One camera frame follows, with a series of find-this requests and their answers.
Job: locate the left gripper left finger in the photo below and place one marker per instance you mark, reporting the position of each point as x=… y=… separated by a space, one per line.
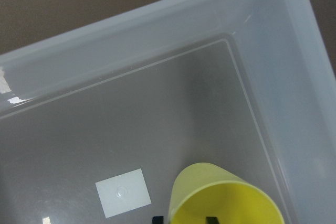
x=158 y=220

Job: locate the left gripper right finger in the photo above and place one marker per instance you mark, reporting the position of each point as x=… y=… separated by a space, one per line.
x=211 y=220

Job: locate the clear plastic box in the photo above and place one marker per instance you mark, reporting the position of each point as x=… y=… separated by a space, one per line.
x=97 y=123

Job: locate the yellow plastic cup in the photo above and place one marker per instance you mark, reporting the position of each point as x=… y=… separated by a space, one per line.
x=204 y=189

